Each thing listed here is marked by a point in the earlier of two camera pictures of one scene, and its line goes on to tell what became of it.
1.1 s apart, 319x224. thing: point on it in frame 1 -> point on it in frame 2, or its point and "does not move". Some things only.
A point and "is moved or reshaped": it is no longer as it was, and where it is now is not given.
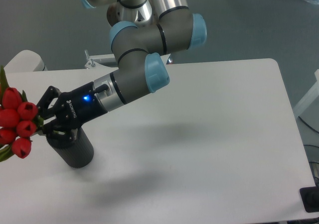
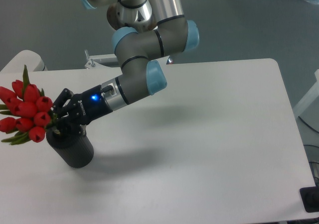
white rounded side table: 26,60 does not move
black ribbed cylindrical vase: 78,153 does not move
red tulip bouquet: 19,121 is moved or reshaped
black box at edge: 310,198 does not move
